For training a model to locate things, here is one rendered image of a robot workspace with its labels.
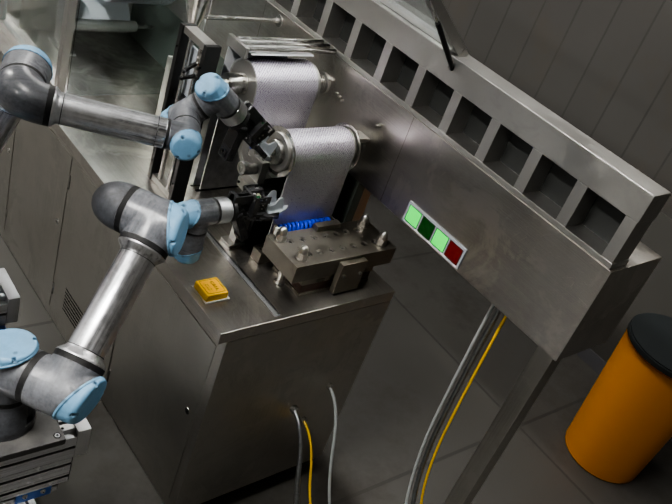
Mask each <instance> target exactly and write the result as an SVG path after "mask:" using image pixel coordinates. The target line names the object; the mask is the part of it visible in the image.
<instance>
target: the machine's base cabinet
mask: <svg viewBox="0 0 672 504"><path fill-rule="evenodd" d="M97 188H98V187H97V186H96V185H95V183H94V182H93V181H92V179H91V178H90V177H89V175H88V174H87V173H86V172H85V170H84V169H83V168H82V166H81V165H80V164H79V162H78V161H77V160H76V158H75V157H74V156H73V155H72V153H71V152H70V151H69V149H68V148H67V147H66V145H65V144H64V143H63V142H62V140H61V139H60V138H59V136H58V135H57V134H56V132H55V131H54V130H53V128H52V127H51V126H50V127H47V126H43V125H39V124H35V123H31V122H28V121H25V120H22V119H21V120H20V122H19V123H18V125H17V127H16V128H15V130H14V132H13V133H12V135H11V137H10V138H9V140H8V142H7V143H6V145H5V147H4V148H3V150H2V152H1V153H0V234H1V236H2V238H3V239H4V241H5V242H6V244H7V246H8V247H9V249H10V251H11V252H12V254H13V256H14V257H15V259H16V260H17V262H18V264H19V265H20V267H21V269H22V270H23V272H24V274H25V275H26V277H27V279H28V280H29V282H30V283H31V285H32V287H33V288H34V290H35V292H36V293H37V295H38V297H39V298H40V300H41V301H42V303H43V305H44V306H45V308H46V310H47V311H48V313H49V315H50V316H51V318H52V319H53V321H54V323H55V324H56V326H57V328H58V329H59V331H60V333H61V334H62V336H63V338H64V339H65V341H66V342H68V340H69V339H70V337H71V335H72V333H73V332H74V330H75V328H76V326H77V324H78V323H79V321H80V319H81V317H82V315H83V314H84V312H85V310H86V308H87V307H88V305H89V303H90V301H91V300H92V298H93V296H94V294H95V293H96V291H97V289H98V287H99V285H100V284H101V282H102V280H103V278H104V277H105V275H106V273H107V271H108V269H109V268H110V266H111V264H112V262H113V261H114V259H115V257H116V255H117V254H118V252H119V250H120V244H119V241H118V238H119V236H120V233H118V232H116V231H114V230H112V229H110V228H108V227H107V226H105V225H104V224H103V223H101V222H100V221H99V220H98V219H97V217H96V216H95V214H94V213H93V210H92V206H91V201H92V196H93V194H94V192H95V191H96V190H97ZM389 304H390V301H387V302H383V303H379V304H375V305H371V306H367V307H363V308H360V309H356V310H352V311H348V312H344V313H340V314H336V315H332V316H328V317H324V318H320V319H316V320H312V321H308V322H305V323H301V324H297V325H293V326H289V327H285V328H281V329H277V330H273V331H269V332H265V333H261V334H257V335H254V336H250V337H246V338H242V339H238V340H234V341H230V342H226V343H222V344H217V343H216V341H215V340H214V339H213V338H212V336H211V335H210V334H209V332H208V331H207V330H206V328H205V327H204V326H203V324H202V323H201V322H200V321H199V319H198V318H197V317H196V315H195V314H194V313H193V311H192V310H191V309H190V307H189V306H188V305H187V304H186V302H185V301H184V300H183V298H182V297H181V296H180V294H179V293H178V292H177V290H176V289H175V288H174V287H173V285H172V284H171V283H170V281H169V280H168V279H167V277H166V276H165V275H164V273H163V272H162V271H161V270H160V268H159V267H158V266H157V265H156V266H154V268H153V270H152V272H151V274H150V275H149V277H148V279H147V281H146V283H145V285H144V286H143V288H142V290H141V292H140V294H139V296H138V297H137V299H136V301H135V303H134V305H133V307H132V308H131V310H130V312H129V314H128V316H127V318H126V320H125V321H124V323H123V325H122V327H121V329H120V331H119V332H118V334H117V336H116V338H115V340H114V342H113V343H112V345H111V347H110V349H109V351H108V353H107V354H106V356H105V358H104V361H103V362H104V365H105V369H106V371H105V373H104V375H103V377H104V378H105V380H106V381H107V386H106V389H105V391H104V394H103V396H102V397H101V400H102V401H103V403H104V405H105V406H106V408H107V410H108V411H109V413H110V415H111V416H112V418H113V420H114V421H115V423H116V424H117V426H118V428H119V429H120V431H121V433H122V434H123V436H124V438H125V439H126V441H127V442H128V444H129V446H130V447H131V449H132V451H133V452H134V454H135V456H136V457H137V459H138V460H139V462H140V464H141V465H142V467H143V469H144V470H145V472H146V474H147V475H148V477H149V479H150V480H151V482H152V483H153V485H154V487H155V488H156V490H157V492H158V493H159V495H160V497H161V498H162V500H163V501H164V503H165V504H201V503H204V502H206V501H209V500H211V499H214V498H216V497H219V496H221V495H224V494H226V493H229V492H231V491H234V490H236V489H239V488H241V487H244V486H246V485H249V484H251V483H254V482H256V481H259V480H261V479H264V478H266V477H269V476H271V475H274V474H276V473H279V472H281V471H284V470H286V469H289V468H291V467H294V466H296V465H297V458H298V432H297V425H296V420H295V418H294V415H293V414H292V413H291V412H290V408H291V407H292V406H293V405H297V406H298V407H299V410H298V413H299V416H300V419H301V418H302V417H304V416H305V417H306V418H307V422H306V423H307V425H308V428H309V431H310V435H311V440H312V450H313V459H314V458H316V457H319V456H321V455H322V452H323V450H324V448H325V446H326V443H327V441H328V439H329V437H330V435H331V432H332V430H333V428H334V406H333V400H332V396H331V393H330V390H328V389H327V388H326V385H327V384H328V383H332V384H333V385H334V387H333V388H332V389H333V392H334V395H335V398H336V404H337V419H338V417H339V415H340V412H341V410H342V408H343V406H344V404H345V401H346V399H347V397H348V395H349V392H350V390H351V388H352V386H353V384H354V381H355V379H356V377H357V375H358V372H359V370H360V368H361V366H362V364H363V361H364V359H365V357H366V355H367V352H368V350H369V348H370V346H371V344H372V341H373V339H374V337H375V335H376V333H377V330H378V328H379V326H380V324H381V321H382V319H383V317H384V315H385V313H386V310H387V308H388V306H389Z"/></svg>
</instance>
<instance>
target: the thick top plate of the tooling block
mask: <svg viewBox="0 0 672 504"><path fill-rule="evenodd" d="M358 222H359V220H357V221H351V222H344V223H341V226H340V228H337V229H331V230H325V231H319V232H316V231H315V230H314V229H313V228H306V229H300V230H294V231H288V232H287V241H286V242H285V243H279V242H277V241H276V240H275V239H274V237H275V235H274V234H268V235H267V236H266V239H265V242H264V245H263V248H262V252H263V253H264V254H265V255H266V256H267V257H268V258H269V260H270V261H271V262H272V263H273V264H274V265H275V266H276V267H277V268H278V270H279V271H280V272H281V273H282V274H283V275H284V276H285V277H286V278H287V280H288V281H289V282H290V283H291V284H293V283H298V282H302V281H307V280H312V279H317V278H321V277H326V276H331V275H335V273H336V270H337V268H338V265H339V263H340V262H342V261H347V260H352V259H357V258H362V257H365V258H366V259H367V260H368V262H367V265H366V267H365V268H368V267H373V266H378V265H383V264H387V263H390V262H391V260H392V257H393V255H394V253H395V250H396V247H395V246H394V245H393V244H392V243H391V242H390V241H387V243H386V246H385V247H381V246H379V245H377V244H376V243H375V241H376V240H377V237H378V236H379V235H380V232H379V231H378V230H377V229H376V228H375V227H374V226H373V225H372V224H371V223H369V225H368V228H367V229H362V228H360V227H358V225H357V223H358ZM302 245H307V246H308V248H309V252H308V258H307V261H306V262H300V261H298V260H297V259H296V258H295V255H296V254H297V251H298V250H299V249H300V247H301V246H302Z"/></svg>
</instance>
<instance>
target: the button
mask: <svg viewBox="0 0 672 504"><path fill-rule="evenodd" d="M194 287H195V289H196V290H197V291H198V293H199V294H200V295H201V296H202V298H203V299H204V300H205V301H206V302H209V301H214V300H219V299H224V298H227V296H228V291H227V289H226V288H225V287H224V286H223V285H222V283H221V282H220V281H219V280H218V278H217V277H214V278H209V279H204V280H199V281H196V282H195V286H194Z"/></svg>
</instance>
